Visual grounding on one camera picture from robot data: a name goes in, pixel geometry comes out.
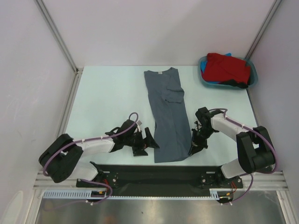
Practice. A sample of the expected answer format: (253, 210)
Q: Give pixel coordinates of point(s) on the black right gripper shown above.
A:
(195, 149)

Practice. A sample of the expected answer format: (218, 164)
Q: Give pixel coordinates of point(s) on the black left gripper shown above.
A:
(144, 143)

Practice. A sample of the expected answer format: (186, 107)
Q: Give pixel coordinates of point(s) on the grey blue t shirt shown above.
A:
(172, 129)

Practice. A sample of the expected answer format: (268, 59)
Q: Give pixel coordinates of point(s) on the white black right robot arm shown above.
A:
(255, 151)

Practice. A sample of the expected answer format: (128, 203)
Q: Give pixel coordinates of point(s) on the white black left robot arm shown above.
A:
(62, 159)

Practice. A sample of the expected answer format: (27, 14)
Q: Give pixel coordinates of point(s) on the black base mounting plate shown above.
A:
(144, 181)

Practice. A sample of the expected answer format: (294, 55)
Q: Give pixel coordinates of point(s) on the black t shirt in basket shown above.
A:
(251, 81)

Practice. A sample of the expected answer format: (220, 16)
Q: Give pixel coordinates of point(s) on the red t shirt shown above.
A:
(222, 68)

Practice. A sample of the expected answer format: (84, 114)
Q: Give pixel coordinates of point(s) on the blue plastic basket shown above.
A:
(201, 68)

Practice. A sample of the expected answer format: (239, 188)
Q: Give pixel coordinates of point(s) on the slotted grey cable duct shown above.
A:
(97, 195)

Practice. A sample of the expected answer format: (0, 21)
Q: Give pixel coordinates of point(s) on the aluminium front frame rail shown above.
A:
(275, 181)

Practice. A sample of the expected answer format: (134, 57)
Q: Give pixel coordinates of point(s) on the left aluminium corner post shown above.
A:
(56, 34)

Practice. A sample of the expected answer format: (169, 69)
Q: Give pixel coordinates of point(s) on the aluminium corner post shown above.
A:
(269, 17)
(56, 34)

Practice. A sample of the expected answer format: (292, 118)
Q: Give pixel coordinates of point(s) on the right aluminium corner post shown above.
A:
(269, 17)

